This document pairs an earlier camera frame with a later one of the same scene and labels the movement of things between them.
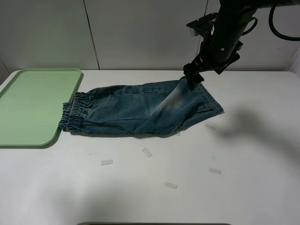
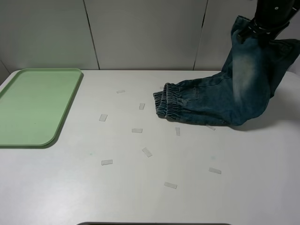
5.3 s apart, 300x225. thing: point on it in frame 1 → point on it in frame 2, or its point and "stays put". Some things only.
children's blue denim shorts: [149, 109] → [239, 95]
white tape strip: [171, 185] stays put
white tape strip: [146, 152] stays put
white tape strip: [210, 126] stays put
